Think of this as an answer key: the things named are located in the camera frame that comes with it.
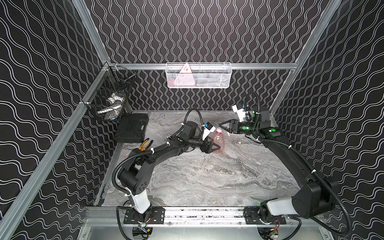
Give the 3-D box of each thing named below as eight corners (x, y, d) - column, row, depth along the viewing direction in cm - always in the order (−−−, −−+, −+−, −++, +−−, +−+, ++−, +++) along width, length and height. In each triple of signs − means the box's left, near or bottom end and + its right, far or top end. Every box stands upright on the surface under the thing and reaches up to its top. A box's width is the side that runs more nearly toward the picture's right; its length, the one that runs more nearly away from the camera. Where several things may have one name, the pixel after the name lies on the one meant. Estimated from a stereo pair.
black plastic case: (116, 144, 103) (112, 138, 98) (125, 119, 118) (122, 113, 113) (142, 144, 103) (140, 138, 98) (149, 119, 118) (147, 113, 113)
